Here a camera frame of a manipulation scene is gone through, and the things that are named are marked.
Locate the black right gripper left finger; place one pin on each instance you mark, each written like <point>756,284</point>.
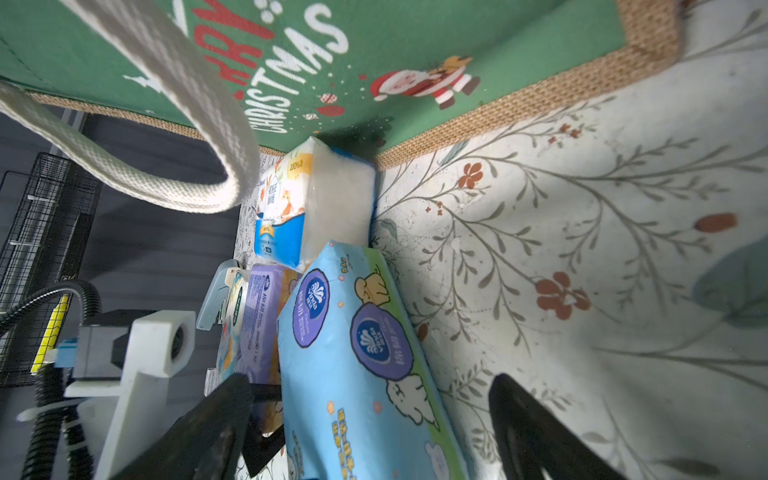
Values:
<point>203,444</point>

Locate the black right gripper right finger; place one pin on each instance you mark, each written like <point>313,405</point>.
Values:
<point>533,444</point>

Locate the blue cartoon tissue pack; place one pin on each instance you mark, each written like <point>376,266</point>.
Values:
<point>359,401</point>

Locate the green Christmas burlap tote bag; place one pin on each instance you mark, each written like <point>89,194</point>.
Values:
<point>388,79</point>

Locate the colourful white tissue pack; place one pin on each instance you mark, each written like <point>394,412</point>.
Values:
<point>232,312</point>

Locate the light blue stapler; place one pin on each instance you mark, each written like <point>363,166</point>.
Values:
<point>216,295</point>

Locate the purple tissue pack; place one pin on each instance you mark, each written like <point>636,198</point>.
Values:
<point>269,289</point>

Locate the yellow tag in basket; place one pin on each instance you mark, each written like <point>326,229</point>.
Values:
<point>51,332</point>

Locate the orange blue tissue pack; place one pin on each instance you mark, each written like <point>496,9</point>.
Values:
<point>312,196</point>

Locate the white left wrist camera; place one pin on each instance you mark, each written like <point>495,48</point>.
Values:
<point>122,372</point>

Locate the black wire wall basket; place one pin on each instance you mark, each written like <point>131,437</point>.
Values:
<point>45,245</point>

